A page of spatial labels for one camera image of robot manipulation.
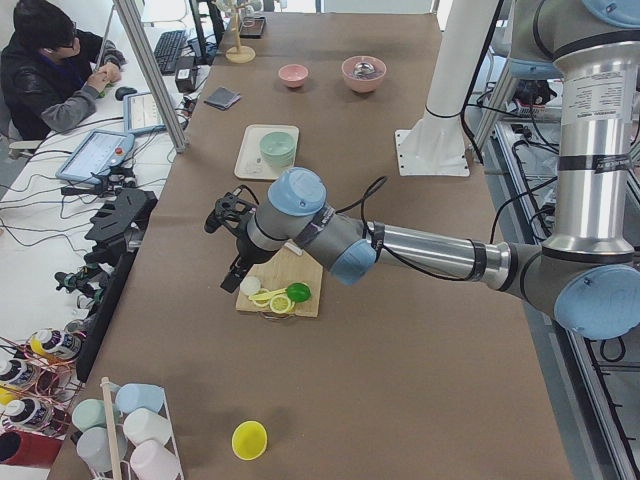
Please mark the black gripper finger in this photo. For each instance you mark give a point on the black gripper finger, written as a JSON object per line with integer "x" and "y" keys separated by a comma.
{"x": 237, "y": 272}

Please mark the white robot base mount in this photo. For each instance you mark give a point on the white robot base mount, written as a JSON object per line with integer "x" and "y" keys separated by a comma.
{"x": 435, "y": 146}

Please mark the yellow plastic spoon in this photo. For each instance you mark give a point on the yellow plastic spoon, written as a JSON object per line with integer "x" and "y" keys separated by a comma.
{"x": 264, "y": 295}

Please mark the yellow plastic cup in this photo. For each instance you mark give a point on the yellow plastic cup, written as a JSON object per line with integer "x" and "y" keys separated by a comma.
{"x": 249, "y": 440}

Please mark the white rabbit serving tray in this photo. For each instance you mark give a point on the white rabbit serving tray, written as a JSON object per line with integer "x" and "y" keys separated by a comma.
{"x": 249, "y": 164}

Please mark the white ceramic spoon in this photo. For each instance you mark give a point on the white ceramic spoon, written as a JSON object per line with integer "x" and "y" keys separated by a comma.
{"x": 294, "y": 248}

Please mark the cup rack with pastel cups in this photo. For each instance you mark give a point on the cup rack with pastel cups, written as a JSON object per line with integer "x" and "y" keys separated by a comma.
{"x": 127, "y": 433}

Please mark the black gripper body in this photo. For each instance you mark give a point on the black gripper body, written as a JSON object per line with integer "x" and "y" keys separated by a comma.
{"x": 243, "y": 248}

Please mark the large pink ice bowl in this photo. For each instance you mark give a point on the large pink ice bowl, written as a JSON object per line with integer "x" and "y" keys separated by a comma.
{"x": 362, "y": 86}

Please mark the blue teach pendant tablet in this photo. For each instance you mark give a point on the blue teach pendant tablet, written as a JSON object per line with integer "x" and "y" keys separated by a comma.
{"x": 95, "y": 156}

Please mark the wooden cutting board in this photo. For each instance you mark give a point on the wooden cutting board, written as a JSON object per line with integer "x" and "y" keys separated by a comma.
{"x": 285, "y": 268}

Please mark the lemon half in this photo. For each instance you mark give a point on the lemon half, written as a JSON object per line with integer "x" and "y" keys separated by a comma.
{"x": 281, "y": 304}

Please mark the black tray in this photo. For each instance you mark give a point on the black tray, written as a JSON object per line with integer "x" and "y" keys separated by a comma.
{"x": 252, "y": 28}

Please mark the small pink bowl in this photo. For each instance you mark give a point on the small pink bowl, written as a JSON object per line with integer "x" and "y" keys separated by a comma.
{"x": 293, "y": 75}

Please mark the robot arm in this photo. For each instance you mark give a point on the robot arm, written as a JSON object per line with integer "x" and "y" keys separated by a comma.
{"x": 582, "y": 276}

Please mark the aluminium frame post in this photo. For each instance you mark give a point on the aluminium frame post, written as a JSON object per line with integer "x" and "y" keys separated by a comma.
{"x": 130, "y": 19}

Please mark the green lime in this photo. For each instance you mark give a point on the green lime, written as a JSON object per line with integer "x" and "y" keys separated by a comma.
{"x": 298, "y": 292}

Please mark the seated person in black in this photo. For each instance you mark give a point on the seated person in black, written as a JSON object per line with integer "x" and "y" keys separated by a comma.
{"x": 52, "y": 73}

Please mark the grey folded cloth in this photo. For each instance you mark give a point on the grey folded cloth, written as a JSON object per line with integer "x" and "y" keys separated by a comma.
{"x": 222, "y": 98}

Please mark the white steamed bun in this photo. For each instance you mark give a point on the white steamed bun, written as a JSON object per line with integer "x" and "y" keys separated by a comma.
{"x": 250, "y": 285}

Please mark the wooden mug tree stand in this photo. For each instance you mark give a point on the wooden mug tree stand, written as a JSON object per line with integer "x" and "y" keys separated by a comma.
{"x": 238, "y": 53}

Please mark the black keyboard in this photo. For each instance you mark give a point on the black keyboard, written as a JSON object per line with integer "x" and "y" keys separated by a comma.
{"x": 168, "y": 50}

